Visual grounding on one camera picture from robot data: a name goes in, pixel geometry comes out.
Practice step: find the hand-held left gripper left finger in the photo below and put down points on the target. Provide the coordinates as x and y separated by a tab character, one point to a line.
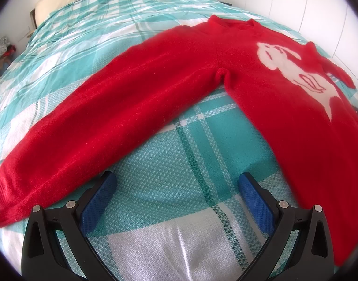
97	202

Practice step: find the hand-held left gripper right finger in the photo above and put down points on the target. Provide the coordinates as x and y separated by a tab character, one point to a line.
256	202

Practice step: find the red knit sweater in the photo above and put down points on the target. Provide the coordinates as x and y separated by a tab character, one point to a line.
173	93

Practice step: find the pile of clothes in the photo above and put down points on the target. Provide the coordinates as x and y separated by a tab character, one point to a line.
1	54

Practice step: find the teal plaid blanket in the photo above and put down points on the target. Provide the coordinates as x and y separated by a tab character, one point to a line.
179	187

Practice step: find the dark nightstand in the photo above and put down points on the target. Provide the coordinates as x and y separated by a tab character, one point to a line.
227	3

